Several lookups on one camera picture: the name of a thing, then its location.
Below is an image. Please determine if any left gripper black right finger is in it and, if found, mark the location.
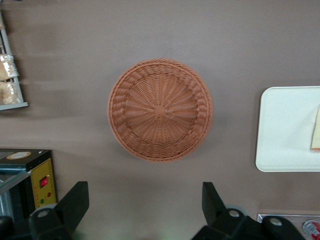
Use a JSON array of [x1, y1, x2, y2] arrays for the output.
[[191, 181, 306, 240]]

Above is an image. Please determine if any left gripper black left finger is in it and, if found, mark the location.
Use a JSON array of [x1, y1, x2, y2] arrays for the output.
[[0, 180, 90, 240]]

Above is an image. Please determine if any sandwich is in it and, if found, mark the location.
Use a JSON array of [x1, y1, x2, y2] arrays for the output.
[[310, 103, 320, 152]]

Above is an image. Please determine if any cream plastic tray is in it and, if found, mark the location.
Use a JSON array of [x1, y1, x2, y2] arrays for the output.
[[255, 86, 320, 173]]

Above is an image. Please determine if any brown round wicker basket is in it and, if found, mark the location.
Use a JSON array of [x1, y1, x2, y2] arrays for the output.
[[107, 57, 214, 163]]

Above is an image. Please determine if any black hot dog machine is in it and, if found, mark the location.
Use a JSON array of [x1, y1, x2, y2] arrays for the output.
[[0, 148, 58, 227]]

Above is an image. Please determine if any clear acrylic bottle rack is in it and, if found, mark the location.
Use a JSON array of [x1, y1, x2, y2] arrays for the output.
[[257, 213, 320, 240]]

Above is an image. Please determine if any red cola bottle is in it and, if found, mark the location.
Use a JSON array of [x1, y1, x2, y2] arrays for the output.
[[302, 219, 320, 237]]

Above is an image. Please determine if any wrapped bread pack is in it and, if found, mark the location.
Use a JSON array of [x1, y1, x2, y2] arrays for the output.
[[0, 53, 20, 82], [0, 81, 23, 105]]

